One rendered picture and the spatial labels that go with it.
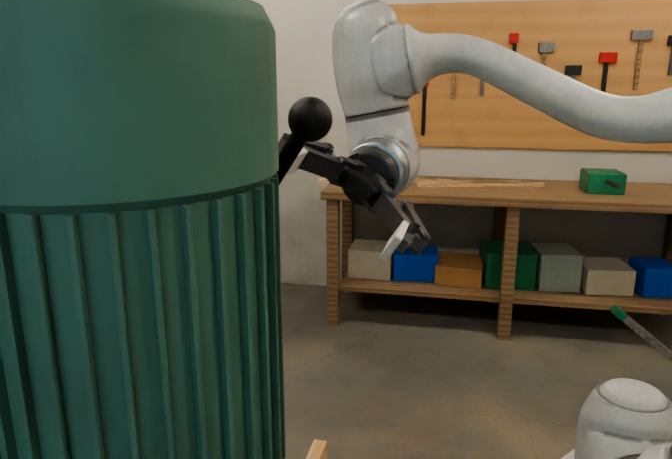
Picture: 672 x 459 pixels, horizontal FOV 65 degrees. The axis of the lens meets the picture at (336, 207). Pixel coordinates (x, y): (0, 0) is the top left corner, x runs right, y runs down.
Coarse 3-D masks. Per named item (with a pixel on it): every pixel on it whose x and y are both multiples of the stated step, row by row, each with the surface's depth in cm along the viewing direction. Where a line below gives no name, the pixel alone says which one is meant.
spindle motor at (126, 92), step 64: (0, 0) 20; (64, 0) 20; (128, 0) 21; (192, 0) 22; (0, 64) 20; (64, 64) 20; (128, 64) 21; (192, 64) 22; (256, 64) 26; (0, 128) 21; (64, 128) 21; (128, 128) 21; (192, 128) 23; (256, 128) 26; (0, 192) 21; (64, 192) 21; (128, 192) 22; (192, 192) 23; (256, 192) 27; (0, 256) 22; (64, 256) 22; (128, 256) 23; (192, 256) 24; (256, 256) 28; (0, 320) 24; (64, 320) 23; (128, 320) 24; (192, 320) 25; (256, 320) 29; (0, 384) 24; (64, 384) 24; (128, 384) 24; (192, 384) 26; (256, 384) 29; (0, 448) 26; (64, 448) 24; (128, 448) 25; (192, 448) 26; (256, 448) 29
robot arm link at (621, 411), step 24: (600, 384) 93; (624, 384) 90; (648, 384) 90; (600, 408) 87; (624, 408) 84; (648, 408) 83; (576, 432) 93; (600, 432) 86; (624, 432) 83; (648, 432) 81; (576, 456) 93; (600, 456) 84; (624, 456) 81
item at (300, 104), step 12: (300, 108) 40; (312, 108) 39; (324, 108) 40; (288, 120) 41; (300, 120) 40; (312, 120) 39; (324, 120) 40; (300, 132) 40; (312, 132) 40; (324, 132) 40; (288, 144) 41; (300, 144) 41; (288, 156) 41; (288, 168) 42
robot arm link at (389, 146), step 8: (360, 144) 72; (368, 144) 72; (376, 144) 71; (384, 144) 71; (392, 144) 73; (352, 152) 72; (392, 152) 71; (400, 152) 73; (400, 160) 71; (408, 160) 75; (400, 168) 71; (408, 168) 75; (400, 176) 71; (408, 176) 75; (400, 184) 72
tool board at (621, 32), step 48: (528, 0) 320; (576, 0) 315; (624, 0) 310; (528, 48) 326; (576, 48) 321; (624, 48) 316; (432, 96) 343; (480, 96) 337; (432, 144) 350; (480, 144) 344; (528, 144) 338; (576, 144) 333; (624, 144) 328
